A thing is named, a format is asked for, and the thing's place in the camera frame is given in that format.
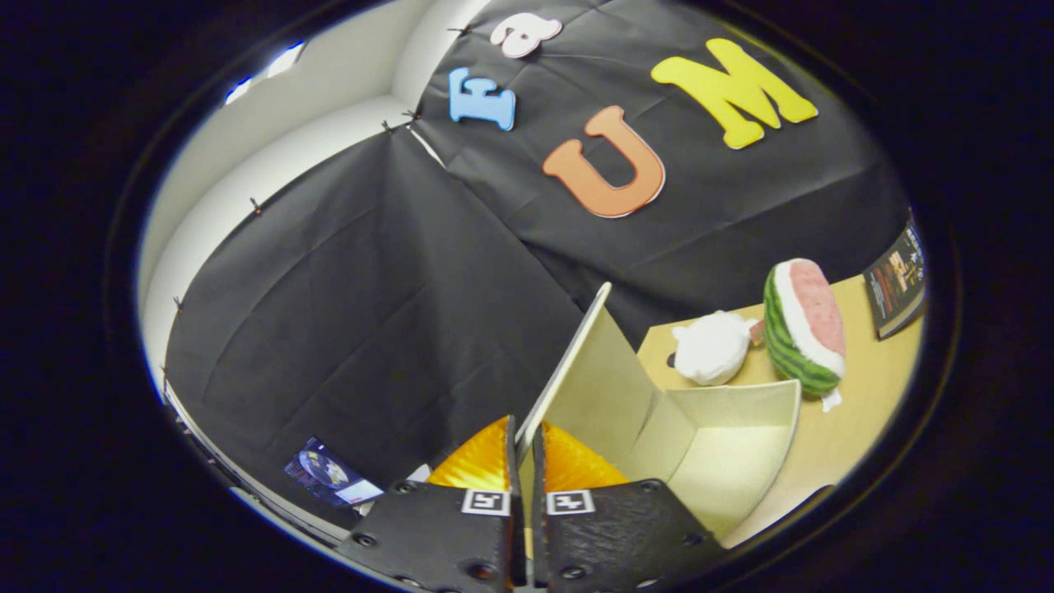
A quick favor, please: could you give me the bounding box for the cream fabric storage box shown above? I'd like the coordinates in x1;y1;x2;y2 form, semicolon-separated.
515;282;802;540

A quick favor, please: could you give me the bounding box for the black cover book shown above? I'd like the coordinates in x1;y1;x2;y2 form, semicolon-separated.
862;210;929;341

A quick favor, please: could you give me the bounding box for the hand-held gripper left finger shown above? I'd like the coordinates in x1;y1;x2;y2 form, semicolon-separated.
336;414;528;593

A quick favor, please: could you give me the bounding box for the white plush toy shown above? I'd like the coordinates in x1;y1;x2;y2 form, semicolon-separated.
671;311;760;387

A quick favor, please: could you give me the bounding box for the blue printed card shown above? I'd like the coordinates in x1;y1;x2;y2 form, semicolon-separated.
284;437;385;507

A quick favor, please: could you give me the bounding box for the watermelon slice plush toy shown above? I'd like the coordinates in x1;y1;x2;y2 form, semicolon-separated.
762;258;847;413

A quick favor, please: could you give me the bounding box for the ceiling light panel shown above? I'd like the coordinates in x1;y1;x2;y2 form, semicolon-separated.
225;41;305;104

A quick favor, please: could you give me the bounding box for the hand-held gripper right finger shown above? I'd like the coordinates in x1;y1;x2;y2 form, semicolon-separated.
531;423;730;592

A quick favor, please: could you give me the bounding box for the black backdrop cloth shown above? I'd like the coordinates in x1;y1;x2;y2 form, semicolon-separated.
161;0;911;528

